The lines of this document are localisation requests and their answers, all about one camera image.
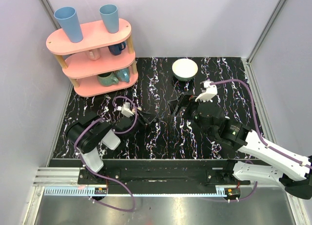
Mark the pink mug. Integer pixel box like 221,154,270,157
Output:
88,49,101,61

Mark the left light blue tumbler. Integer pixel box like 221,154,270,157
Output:
54,6,83,43

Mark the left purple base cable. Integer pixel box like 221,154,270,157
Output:
87,175,136,212

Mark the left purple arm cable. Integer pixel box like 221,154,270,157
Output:
74,96,139,174

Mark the slotted white cable duct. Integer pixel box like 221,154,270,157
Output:
44,187,226,197

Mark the light blue butterfly mug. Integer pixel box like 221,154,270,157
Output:
115,67,130,83

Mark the green glazed mug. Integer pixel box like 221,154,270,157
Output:
97,72,119,87

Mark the pink three-tier shelf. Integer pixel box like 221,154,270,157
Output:
46,19,138,97

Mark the light blue tumbler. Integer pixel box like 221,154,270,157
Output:
99,4,119,34
54,6,83,43

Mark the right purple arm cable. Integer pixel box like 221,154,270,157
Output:
207,79,312,169

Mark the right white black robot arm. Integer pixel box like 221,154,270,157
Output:
168,94,312,200

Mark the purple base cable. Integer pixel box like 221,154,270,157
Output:
87,175,136,212
202,180,259,203

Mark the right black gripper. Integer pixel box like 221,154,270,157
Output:
167,92,213,137

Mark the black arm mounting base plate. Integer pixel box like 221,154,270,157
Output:
77,158,252,187

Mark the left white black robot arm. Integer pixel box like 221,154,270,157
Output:
65,110,157,184

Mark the dark blue mug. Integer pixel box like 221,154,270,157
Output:
108,41,126,56

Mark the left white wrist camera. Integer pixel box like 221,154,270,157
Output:
117,102,135,118

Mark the cream white bowl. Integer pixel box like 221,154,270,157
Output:
172,58,198,81

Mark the right light blue tumbler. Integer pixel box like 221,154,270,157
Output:
99,4,119,34

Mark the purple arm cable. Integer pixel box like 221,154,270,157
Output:
207,79,312,169
74,96,139,174

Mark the black marble pattern mat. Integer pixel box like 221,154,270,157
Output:
52,56,261,159

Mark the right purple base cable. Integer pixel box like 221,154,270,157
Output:
202,180,259,203

